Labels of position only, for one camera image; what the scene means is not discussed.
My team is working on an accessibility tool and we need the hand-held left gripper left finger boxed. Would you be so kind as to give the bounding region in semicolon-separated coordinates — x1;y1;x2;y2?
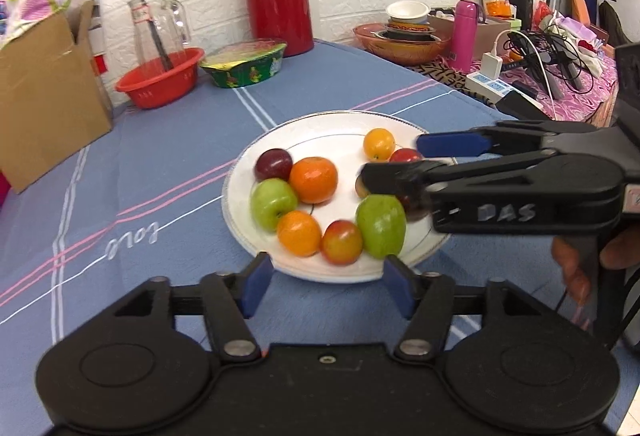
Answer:
107;252;275;363

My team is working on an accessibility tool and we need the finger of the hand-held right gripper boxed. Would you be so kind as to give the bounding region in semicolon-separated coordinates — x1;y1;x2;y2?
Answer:
416;120;618;158
360;156;501;220

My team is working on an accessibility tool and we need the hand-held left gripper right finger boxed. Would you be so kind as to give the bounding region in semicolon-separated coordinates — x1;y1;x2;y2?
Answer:
382;255;546;363

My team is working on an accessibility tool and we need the red plum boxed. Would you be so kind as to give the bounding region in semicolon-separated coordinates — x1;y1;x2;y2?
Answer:
387;148;425;165

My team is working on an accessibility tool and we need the dark purple plum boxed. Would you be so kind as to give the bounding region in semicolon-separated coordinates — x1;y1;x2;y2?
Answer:
254;148;294;183
355;173;433;223

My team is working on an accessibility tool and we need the yellow-orange plum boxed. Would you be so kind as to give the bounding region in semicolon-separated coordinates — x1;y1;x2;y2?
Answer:
363;128;396;163

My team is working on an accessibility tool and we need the green oval jujube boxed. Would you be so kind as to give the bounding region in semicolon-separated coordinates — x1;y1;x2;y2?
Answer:
355;195;407;259

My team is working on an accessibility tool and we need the small orange mandarin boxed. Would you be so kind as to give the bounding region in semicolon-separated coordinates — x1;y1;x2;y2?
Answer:
276;210;322;257

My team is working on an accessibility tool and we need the red-green jujube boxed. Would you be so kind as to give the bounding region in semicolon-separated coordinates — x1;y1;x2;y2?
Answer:
320;219;364;267

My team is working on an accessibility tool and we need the green apple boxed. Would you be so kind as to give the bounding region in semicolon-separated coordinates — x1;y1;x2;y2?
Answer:
250;178;299;233

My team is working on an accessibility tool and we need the white plate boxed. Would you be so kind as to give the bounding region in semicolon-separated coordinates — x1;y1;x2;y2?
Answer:
221;111;453;284

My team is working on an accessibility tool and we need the person's right hand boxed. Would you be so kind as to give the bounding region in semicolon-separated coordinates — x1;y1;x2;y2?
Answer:
552;226;640;305

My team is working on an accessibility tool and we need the white power strip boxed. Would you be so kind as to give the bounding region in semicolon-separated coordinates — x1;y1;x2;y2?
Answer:
466;70;543;109

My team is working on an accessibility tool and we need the black plug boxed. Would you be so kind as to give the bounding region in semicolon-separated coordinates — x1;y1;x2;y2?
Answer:
495;90;551;120

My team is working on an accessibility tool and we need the white charger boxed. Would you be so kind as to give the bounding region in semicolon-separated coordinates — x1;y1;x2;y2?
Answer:
480;53;503;79

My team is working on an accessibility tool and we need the pink patterned cloth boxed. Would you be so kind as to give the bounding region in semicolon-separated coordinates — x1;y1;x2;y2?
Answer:
410;0;621;121

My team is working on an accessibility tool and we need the orange glass bowl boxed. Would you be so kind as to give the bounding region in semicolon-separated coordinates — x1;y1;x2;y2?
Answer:
352;22;452;66

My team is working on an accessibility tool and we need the pink bottle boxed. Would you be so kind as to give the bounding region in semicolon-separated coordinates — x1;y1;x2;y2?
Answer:
451;0;479;74

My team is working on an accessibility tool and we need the patterned bowl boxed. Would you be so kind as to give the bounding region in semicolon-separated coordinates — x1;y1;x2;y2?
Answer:
384;18;439;42

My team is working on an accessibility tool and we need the beige box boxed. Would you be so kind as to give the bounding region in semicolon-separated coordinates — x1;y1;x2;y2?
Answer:
427;8;521;61

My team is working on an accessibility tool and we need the white bowl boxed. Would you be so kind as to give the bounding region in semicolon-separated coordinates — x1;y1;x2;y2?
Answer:
386;0;431;24

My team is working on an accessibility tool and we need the black stand device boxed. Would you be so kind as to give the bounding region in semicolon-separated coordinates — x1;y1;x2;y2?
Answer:
506;0;535;31

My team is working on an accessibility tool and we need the blue striped tablecloth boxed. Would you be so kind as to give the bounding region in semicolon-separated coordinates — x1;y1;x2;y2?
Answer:
0;38;640;436

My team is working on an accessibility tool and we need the green foil-lidded bowl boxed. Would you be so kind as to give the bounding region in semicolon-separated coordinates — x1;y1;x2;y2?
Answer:
199;40;288;89

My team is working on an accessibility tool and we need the red plastic basin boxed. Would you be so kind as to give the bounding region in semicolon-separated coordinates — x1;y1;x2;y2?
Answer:
115;47;206;110

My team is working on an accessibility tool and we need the black stirrer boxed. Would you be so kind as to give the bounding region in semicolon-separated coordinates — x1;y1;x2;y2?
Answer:
135;0;175;71

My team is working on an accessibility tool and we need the glass pitcher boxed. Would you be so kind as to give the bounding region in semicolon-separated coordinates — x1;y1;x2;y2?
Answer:
126;0;193;66

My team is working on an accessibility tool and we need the cardboard box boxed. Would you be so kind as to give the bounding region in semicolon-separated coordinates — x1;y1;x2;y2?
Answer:
0;0;115;195

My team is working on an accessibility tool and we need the floral cloth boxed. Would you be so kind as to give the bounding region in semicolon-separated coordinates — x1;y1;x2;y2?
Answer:
0;0;96;49

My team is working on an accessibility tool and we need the white charger cable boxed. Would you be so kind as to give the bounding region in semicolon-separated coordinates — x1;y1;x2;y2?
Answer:
492;30;563;117

